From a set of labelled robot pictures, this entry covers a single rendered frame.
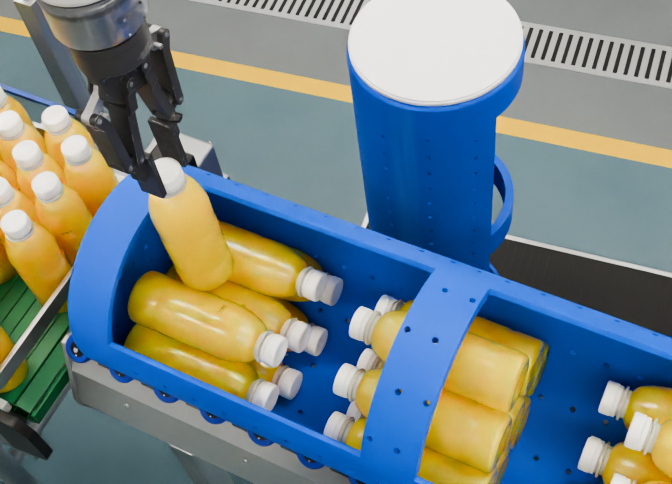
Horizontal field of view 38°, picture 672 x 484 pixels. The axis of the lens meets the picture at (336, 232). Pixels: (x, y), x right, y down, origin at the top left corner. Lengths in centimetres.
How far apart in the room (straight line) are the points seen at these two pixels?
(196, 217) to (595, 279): 141
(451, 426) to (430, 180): 64
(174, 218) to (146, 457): 137
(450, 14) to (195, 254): 67
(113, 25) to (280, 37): 225
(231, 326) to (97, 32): 44
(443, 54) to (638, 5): 167
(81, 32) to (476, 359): 53
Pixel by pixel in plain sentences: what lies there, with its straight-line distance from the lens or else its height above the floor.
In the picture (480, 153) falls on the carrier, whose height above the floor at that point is 89.
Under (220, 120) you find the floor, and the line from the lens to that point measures 293.
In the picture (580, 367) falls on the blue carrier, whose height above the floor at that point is 103.
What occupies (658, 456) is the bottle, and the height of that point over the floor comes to 117.
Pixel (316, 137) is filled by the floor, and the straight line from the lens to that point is 283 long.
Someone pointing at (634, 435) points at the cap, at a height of 117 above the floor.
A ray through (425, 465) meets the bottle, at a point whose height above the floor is 109.
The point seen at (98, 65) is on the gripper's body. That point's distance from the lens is 92.
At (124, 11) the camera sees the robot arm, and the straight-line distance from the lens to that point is 88.
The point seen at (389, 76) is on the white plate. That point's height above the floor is 104.
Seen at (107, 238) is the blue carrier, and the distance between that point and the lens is 120.
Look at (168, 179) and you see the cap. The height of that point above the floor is 133.
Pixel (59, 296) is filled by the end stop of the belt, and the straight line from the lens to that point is 149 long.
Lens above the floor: 217
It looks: 56 degrees down
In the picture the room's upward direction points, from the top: 10 degrees counter-clockwise
